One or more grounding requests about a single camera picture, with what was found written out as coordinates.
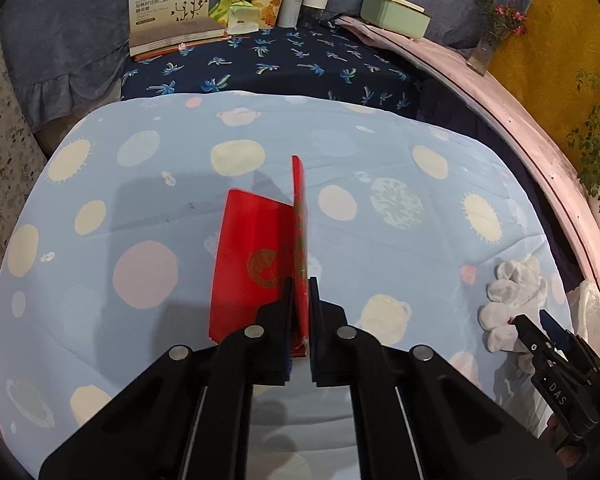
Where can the blue backdrop cloth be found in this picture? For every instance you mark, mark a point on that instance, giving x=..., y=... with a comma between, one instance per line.
x=64, y=54

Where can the white cotton glove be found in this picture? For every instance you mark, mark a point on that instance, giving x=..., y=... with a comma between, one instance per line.
x=517, y=290

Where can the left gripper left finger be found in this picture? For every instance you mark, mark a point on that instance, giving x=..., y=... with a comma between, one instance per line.
x=186, y=416

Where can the glass vase pink flowers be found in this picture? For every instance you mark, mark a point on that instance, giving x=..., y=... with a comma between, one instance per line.
x=502, y=21

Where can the person's hand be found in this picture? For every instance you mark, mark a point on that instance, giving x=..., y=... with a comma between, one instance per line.
x=554, y=434

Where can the mint green tissue box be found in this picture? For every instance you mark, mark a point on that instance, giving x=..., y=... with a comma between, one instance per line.
x=399, y=16

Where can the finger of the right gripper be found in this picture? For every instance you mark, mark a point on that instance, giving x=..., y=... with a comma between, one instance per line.
x=534, y=339
x=562, y=332

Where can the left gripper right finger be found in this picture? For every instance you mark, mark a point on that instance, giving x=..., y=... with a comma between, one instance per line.
x=415, y=416

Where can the light blue planet tablecloth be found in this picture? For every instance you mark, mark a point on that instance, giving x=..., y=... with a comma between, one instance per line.
x=111, y=260

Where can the yellow floral can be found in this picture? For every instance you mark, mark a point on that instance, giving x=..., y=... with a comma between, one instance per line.
x=269, y=10

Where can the white bin with liner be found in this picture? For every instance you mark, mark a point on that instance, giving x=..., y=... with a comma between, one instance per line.
x=584, y=305

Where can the navy floral cloth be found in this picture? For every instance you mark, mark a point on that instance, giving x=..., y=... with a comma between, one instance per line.
x=327, y=63

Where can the white booklet box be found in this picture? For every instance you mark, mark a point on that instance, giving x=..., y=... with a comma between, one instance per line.
x=157, y=24

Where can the pink dotted cloth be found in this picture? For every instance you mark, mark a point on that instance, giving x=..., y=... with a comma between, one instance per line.
x=485, y=96

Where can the green tissue packet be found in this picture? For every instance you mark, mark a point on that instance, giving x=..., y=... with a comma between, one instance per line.
x=238, y=17

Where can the mustard yellow backdrop cloth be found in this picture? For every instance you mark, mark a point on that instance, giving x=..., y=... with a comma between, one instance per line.
x=540, y=68

